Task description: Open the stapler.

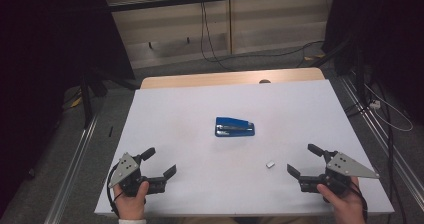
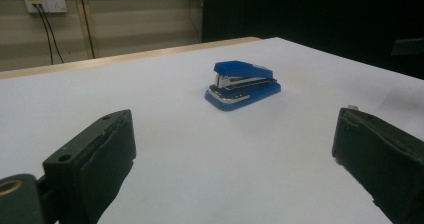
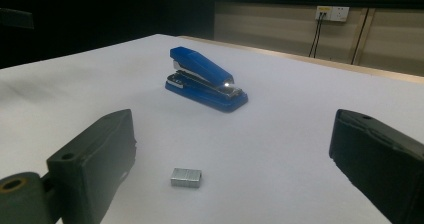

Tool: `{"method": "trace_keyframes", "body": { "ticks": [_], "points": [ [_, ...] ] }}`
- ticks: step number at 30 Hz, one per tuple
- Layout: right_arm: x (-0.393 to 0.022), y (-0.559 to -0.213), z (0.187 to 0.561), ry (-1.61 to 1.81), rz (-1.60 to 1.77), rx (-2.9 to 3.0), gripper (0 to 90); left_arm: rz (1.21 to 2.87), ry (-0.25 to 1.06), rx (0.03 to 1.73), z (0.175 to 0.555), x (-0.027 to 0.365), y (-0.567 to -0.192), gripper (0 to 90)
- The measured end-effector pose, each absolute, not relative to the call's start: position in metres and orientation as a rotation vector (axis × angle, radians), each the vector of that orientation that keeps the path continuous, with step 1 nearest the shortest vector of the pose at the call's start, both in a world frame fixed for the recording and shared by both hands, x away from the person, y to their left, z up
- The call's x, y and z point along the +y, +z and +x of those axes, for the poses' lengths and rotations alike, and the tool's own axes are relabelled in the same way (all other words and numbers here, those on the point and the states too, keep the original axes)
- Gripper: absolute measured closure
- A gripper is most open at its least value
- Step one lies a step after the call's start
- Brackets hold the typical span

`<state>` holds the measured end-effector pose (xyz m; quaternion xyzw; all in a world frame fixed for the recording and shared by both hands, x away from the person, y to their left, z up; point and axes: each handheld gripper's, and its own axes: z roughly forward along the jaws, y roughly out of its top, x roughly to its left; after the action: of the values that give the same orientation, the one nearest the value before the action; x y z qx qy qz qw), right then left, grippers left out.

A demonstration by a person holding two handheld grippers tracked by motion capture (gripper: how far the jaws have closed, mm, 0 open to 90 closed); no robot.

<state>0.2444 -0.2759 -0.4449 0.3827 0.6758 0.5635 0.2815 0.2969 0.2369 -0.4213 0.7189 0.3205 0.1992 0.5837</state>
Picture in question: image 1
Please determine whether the person's left hand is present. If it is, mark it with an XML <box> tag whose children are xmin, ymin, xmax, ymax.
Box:
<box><xmin>113</xmin><ymin>180</ymin><xmax>150</xmax><ymax>221</ymax></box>

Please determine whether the black stand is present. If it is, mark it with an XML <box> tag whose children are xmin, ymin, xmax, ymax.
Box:
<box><xmin>79</xmin><ymin>67</ymin><xmax>142</xmax><ymax>130</ymax></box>
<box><xmin>312</xmin><ymin>36</ymin><xmax>368</xmax><ymax>100</ymax></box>

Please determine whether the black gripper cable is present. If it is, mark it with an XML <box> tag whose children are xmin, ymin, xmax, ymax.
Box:
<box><xmin>106</xmin><ymin>163</ymin><xmax>122</xmax><ymax>219</ymax></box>
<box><xmin>349</xmin><ymin>179</ymin><xmax>370</xmax><ymax>224</ymax></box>

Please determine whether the aluminium floor rail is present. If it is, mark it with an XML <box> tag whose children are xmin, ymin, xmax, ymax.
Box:
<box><xmin>339</xmin><ymin>74</ymin><xmax>424</xmax><ymax>212</ymax></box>
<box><xmin>44</xmin><ymin>114</ymin><xmax>100</xmax><ymax>224</ymax></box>

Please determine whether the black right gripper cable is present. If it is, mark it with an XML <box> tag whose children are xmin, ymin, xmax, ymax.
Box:
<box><xmin>349</xmin><ymin>179</ymin><xmax>370</xmax><ymax>224</ymax></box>

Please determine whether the person's right hand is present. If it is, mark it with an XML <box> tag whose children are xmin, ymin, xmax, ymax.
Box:
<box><xmin>316</xmin><ymin>177</ymin><xmax>367</xmax><ymax>224</ymax></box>

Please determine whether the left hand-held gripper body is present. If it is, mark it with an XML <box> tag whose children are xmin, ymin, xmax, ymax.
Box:
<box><xmin>108</xmin><ymin>152</ymin><xmax>167</xmax><ymax>198</ymax></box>

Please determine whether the black floor cable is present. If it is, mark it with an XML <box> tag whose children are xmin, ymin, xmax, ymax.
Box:
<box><xmin>216</xmin><ymin>39</ymin><xmax>325</xmax><ymax>68</ymax></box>

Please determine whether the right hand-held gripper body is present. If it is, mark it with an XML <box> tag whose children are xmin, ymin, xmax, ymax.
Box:
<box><xmin>298</xmin><ymin>149</ymin><xmax>380</xmax><ymax>196</ymax></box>

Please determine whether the black hanging wall cable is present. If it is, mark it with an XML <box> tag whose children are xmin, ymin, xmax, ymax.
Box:
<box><xmin>199</xmin><ymin>0</ymin><xmax>236</xmax><ymax>72</ymax></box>

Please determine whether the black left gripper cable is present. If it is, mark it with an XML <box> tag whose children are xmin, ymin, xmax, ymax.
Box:
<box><xmin>106</xmin><ymin>163</ymin><xmax>122</xmax><ymax>219</ymax></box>

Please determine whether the black curtain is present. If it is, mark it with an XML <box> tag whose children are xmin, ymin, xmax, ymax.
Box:
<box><xmin>321</xmin><ymin>0</ymin><xmax>424</xmax><ymax>125</ymax></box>
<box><xmin>0</xmin><ymin>0</ymin><xmax>136</xmax><ymax>218</ymax></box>

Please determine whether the white table cover sheet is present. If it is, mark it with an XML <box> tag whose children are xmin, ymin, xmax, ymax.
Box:
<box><xmin>94</xmin><ymin>79</ymin><xmax>396</xmax><ymax>218</ymax></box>

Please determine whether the long black cable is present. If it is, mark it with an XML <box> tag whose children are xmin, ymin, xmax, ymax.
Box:
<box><xmin>374</xmin><ymin>78</ymin><xmax>408</xmax><ymax>224</ymax></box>

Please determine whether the blue stapler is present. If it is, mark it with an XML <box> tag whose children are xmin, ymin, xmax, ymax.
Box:
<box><xmin>214</xmin><ymin>116</ymin><xmax>256</xmax><ymax>138</ymax></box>

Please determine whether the white cable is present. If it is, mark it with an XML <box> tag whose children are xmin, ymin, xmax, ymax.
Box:
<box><xmin>363</xmin><ymin>83</ymin><xmax>415</xmax><ymax>133</ymax></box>

